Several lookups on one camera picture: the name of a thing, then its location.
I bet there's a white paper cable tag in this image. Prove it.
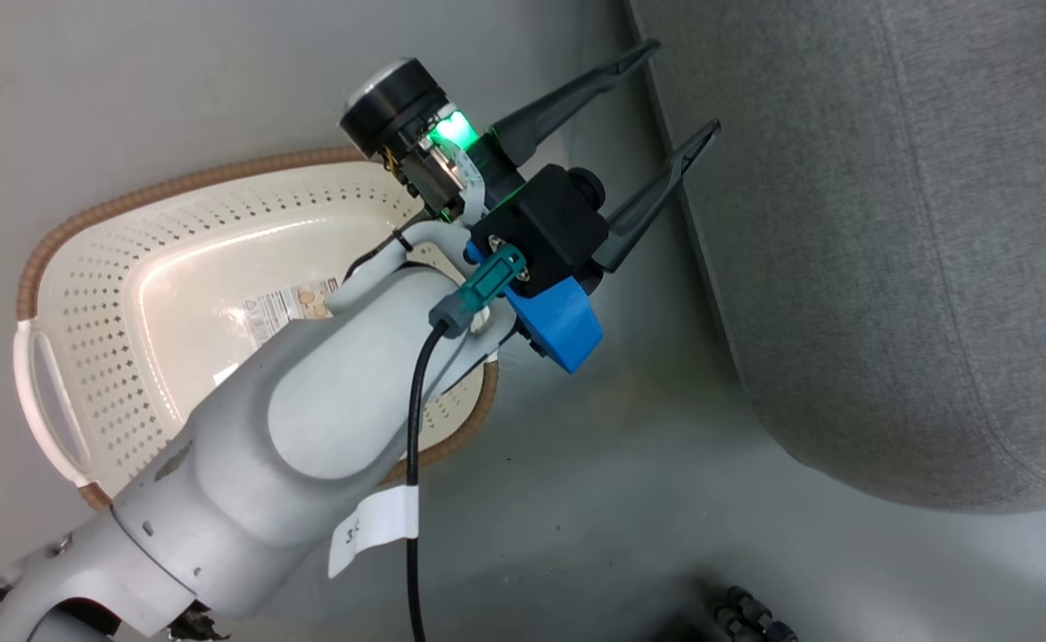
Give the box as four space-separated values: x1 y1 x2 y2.
328 484 420 579

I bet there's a cream perforated laundry basket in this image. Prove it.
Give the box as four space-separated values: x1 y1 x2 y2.
12 147 501 512

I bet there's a black ribbed cable fitting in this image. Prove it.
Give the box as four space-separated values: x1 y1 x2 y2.
710 584 800 642

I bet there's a printed basket sticker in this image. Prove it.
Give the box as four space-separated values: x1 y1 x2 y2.
242 278 341 346

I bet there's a blue left camera mount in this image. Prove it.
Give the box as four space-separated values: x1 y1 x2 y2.
465 241 604 374

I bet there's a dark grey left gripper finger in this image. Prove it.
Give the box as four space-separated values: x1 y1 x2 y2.
592 120 721 273

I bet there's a grey fabric sofa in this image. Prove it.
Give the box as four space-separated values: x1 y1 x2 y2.
625 0 1046 514

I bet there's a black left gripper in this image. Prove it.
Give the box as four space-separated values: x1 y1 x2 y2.
338 40 662 224

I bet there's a black left arm cable teal plug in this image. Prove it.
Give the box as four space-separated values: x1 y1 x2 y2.
405 245 528 642

